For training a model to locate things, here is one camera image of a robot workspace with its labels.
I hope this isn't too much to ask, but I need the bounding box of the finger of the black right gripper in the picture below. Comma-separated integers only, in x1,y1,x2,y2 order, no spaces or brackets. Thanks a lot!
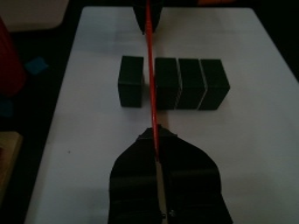
149,0,164,33
130,0,149,35

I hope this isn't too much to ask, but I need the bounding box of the white cutting board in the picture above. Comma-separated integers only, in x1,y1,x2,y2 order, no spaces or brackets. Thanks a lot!
22,6,299,224

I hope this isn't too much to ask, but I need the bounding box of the dark green sushi piece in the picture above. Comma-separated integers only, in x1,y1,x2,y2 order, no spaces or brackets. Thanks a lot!
153,57,182,111
116,55,145,109
174,58,206,111
197,59,230,111

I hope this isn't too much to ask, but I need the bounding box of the wooden frame box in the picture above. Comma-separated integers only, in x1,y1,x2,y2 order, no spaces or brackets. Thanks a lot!
0,130,23,200

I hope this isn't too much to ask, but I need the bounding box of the red toy object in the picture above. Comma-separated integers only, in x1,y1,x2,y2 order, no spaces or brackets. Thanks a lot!
0,17,26,98

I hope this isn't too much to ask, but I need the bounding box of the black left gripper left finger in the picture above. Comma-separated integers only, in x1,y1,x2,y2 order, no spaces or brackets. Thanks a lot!
106,127,164,224

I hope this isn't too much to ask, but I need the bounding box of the orange object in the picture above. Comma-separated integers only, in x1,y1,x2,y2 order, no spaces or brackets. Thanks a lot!
196,0,237,5

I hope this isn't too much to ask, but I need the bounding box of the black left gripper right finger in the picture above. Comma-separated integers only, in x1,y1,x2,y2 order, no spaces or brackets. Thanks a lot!
157,124,234,224

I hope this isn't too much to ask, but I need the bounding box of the light blue toy block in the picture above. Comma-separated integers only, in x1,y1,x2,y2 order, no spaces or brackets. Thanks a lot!
22,56,50,76

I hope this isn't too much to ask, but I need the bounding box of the white plastic container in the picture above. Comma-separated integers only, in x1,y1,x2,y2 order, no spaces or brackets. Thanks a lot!
0,0,70,32

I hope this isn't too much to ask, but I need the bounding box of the red plastic toy knife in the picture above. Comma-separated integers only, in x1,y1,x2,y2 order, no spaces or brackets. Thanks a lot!
144,0,162,163

